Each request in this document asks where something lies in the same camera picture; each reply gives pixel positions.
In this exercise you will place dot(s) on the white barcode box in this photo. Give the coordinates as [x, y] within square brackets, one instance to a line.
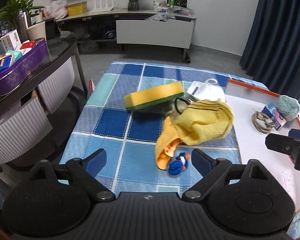
[11, 40]

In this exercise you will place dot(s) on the orange yellow cloth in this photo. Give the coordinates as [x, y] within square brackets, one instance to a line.
[165, 140]

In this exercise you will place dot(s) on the green potted plant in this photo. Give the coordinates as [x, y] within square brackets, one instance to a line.
[12, 10]

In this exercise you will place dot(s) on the white router with antennas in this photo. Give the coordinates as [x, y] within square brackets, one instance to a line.
[102, 7]

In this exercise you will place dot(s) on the small white bottle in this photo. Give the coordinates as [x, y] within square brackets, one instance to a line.
[157, 6]

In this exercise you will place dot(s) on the stack of flat boxes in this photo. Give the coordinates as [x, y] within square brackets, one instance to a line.
[177, 10]

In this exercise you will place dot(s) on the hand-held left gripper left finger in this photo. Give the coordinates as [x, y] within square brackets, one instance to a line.
[96, 158]

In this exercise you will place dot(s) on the black green box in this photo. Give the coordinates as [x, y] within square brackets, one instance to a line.
[177, 0]

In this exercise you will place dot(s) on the yellow box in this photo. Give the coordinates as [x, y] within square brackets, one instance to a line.
[77, 8]

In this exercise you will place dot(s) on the beige paper cup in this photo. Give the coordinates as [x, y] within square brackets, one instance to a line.
[37, 31]

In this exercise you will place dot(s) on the white plastic bag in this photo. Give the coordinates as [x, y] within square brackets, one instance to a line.
[55, 10]

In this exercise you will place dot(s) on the blue tissue packet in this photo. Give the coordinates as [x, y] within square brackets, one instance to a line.
[1, 66]

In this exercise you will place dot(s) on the red white booklet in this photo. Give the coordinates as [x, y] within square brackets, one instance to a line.
[91, 86]

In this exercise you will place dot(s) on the orange white cardboard box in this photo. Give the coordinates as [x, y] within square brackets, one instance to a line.
[260, 170]

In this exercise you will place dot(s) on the teal plush ball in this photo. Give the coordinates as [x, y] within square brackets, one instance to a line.
[288, 107]

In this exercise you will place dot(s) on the blue tissue pack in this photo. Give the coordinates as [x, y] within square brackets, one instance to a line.
[271, 113]

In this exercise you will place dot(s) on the white grey television cabinet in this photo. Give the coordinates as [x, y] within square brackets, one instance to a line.
[152, 32]

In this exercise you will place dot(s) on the clear plastic wrap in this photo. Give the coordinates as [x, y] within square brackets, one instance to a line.
[160, 18]

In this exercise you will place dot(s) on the black roll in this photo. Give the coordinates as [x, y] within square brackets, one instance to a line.
[188, 58]

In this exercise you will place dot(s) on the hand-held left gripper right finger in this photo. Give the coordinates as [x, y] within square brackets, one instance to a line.
[200, 160]

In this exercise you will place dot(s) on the round glass table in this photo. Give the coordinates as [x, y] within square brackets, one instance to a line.
[60, 51]

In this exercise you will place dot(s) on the teal white box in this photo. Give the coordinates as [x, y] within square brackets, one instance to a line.
[13, 55]

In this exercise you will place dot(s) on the yellow green sponge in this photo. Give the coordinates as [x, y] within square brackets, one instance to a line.
[152, 93]

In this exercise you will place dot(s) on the yellow striped towel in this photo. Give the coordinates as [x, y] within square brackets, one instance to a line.
[205, 125]

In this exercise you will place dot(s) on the red white box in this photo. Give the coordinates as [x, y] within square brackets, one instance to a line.
[28, 47]

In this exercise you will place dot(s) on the blue yarn toy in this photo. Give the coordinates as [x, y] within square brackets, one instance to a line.
[176, 167]

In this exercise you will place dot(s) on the steel thermos bottle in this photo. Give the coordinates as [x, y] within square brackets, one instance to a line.
[24, 27]

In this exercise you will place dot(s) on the purple tin tray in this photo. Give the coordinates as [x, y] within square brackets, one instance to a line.
[20, 72]

